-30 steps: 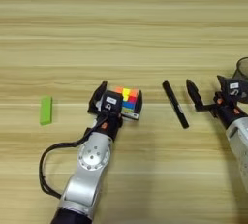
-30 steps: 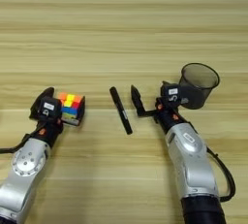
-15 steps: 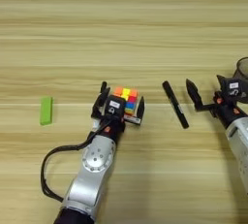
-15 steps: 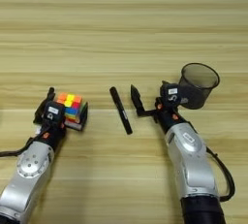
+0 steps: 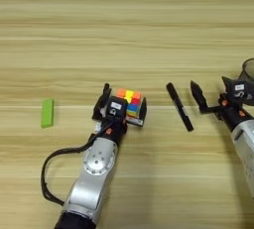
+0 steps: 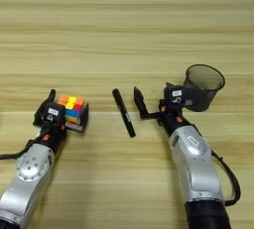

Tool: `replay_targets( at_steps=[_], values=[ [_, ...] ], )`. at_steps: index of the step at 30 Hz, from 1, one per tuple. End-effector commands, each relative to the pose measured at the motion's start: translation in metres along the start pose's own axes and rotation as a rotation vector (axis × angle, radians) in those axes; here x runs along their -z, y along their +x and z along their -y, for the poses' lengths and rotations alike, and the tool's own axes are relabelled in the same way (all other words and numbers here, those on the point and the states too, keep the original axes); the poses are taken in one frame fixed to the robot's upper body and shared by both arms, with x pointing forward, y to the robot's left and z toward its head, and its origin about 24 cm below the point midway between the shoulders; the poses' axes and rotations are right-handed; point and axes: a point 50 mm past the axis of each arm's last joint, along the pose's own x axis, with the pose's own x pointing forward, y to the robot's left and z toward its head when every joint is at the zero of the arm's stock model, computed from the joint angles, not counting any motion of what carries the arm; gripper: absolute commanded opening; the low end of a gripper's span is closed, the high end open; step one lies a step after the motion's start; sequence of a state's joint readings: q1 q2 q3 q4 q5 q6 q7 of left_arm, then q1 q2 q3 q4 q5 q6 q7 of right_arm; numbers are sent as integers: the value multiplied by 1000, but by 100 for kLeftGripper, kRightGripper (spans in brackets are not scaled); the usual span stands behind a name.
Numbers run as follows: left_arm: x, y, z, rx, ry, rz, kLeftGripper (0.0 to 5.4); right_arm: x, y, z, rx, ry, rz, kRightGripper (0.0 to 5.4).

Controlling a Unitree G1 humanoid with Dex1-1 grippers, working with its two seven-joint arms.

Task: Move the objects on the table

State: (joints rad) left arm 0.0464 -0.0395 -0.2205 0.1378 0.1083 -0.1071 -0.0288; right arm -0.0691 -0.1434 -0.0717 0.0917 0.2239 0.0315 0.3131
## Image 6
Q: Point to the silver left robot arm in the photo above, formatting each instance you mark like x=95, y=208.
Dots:
x=31, y=176

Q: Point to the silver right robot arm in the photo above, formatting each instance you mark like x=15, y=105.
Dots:
x=195, y=170

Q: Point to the black mesh pen cup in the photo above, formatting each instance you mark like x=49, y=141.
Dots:
x=205, y=77

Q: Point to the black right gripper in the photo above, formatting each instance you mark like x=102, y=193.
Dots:
x=172, y=117

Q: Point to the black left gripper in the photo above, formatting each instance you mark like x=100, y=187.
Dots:
x=53, y=135

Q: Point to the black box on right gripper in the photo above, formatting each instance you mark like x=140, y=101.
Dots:
x=170, y=99

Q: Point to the black marker pen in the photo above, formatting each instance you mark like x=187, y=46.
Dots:
x=124, y=114

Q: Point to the multicolour puzzle cube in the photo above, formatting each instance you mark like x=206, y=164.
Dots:
x=72, y=105

